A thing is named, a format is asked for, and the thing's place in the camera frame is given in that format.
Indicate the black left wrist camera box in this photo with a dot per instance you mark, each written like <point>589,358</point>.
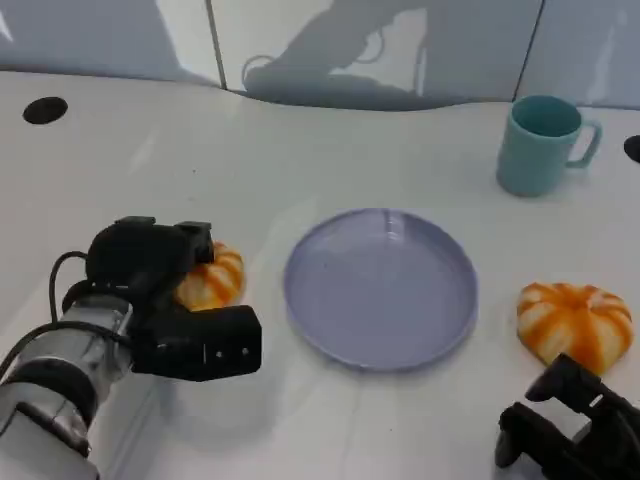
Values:
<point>210,345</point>

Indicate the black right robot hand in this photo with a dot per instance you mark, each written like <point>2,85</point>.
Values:
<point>600,435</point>

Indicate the lilac plate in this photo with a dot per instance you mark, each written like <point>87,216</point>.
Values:
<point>380,295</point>

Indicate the orange white toy bread roll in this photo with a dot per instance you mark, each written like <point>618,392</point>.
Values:
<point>570,320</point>
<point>220,282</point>

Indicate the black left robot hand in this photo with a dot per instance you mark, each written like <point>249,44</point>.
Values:
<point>135,255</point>

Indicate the pale green mug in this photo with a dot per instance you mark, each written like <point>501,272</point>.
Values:
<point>530,155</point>

